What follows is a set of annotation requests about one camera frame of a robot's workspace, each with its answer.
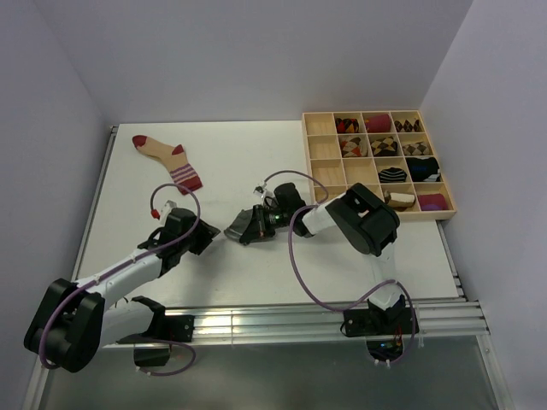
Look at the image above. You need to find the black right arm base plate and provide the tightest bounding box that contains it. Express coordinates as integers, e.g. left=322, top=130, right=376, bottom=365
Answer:
left=340, top=306, right=420, bottom=364

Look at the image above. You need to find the magenta purple rolled sock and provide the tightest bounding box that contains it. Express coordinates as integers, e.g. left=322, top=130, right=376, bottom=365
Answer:
left=418, top=193, right=449, bottom=212

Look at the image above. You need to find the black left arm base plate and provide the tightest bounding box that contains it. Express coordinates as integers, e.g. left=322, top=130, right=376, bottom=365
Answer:
left=117, top=315, right=197, bottom=375

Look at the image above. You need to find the black blue rolled sock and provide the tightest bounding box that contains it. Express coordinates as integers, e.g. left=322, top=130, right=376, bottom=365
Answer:
left=406, top=157, right=441, bottom=183

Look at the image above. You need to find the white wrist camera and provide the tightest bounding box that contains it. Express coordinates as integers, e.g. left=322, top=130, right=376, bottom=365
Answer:
left=253, top=184, right=277, bottom=208
left=150, top=200, right=177, bottom=225

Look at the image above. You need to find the wooden compartment tray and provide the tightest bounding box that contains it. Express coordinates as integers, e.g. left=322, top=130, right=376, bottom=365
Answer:
left=302, top=110, right=456, bottom=220

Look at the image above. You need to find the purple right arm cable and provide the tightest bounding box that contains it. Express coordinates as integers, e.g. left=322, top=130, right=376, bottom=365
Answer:
left=256, top=170, right=422, bottom=366

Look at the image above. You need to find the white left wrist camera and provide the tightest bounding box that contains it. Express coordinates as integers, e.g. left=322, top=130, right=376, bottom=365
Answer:
left=150, top=200, right=177, bottom=225

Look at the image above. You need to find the red orange argyle rolled sock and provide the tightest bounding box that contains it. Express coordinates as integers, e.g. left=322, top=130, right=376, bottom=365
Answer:
left=334, top=117, right=360, bottom=133

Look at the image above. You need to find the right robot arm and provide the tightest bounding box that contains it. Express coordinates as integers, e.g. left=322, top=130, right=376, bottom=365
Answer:
left=225, top=183, right=413, bottom=334

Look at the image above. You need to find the tan orange argyle sock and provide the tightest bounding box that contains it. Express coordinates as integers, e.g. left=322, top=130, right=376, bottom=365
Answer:
left=338, top=135, right=368, bottom=158

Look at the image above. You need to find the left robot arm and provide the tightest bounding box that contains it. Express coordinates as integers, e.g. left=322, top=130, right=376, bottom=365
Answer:
left=23, top=208, right=220, bottom=372

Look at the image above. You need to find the grey brown argyle rolled sock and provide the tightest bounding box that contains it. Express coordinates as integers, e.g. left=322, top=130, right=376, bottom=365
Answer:
left=402, top=141, right=432, bottom=156

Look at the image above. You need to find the black white striped rolled sock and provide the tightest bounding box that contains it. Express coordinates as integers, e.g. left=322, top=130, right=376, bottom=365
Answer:
left=378, top=167, right=408, bottom=184

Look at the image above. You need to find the brown tan argyle rolled sock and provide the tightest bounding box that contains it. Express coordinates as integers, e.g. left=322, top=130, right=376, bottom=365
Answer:
left=370, top=137, right=398, bottom=157

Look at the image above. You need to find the brown white argyle rolled sock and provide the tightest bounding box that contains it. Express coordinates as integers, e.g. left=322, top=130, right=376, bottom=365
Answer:
left=394, top=118, right=422, bottom=133

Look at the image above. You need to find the tan sock with purple stripes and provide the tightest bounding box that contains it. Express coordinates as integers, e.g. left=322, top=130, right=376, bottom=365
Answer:
left=132, top=135, right=203, bottom=195

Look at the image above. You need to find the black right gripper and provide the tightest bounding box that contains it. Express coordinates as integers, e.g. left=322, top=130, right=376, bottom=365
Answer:
left=241, top=203, right=293, bottom=242

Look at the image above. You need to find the beige rolled sock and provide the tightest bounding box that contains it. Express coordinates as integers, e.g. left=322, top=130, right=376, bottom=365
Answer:
left=384, top=190, right=415, bottom=209

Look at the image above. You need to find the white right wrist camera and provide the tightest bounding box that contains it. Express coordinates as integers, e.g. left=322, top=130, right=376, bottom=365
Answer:
left=253, top=184, right=277, bottom=208

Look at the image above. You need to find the crimson rolled sock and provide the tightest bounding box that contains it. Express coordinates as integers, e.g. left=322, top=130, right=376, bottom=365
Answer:
left=364, top=114, right=391, bottom=133

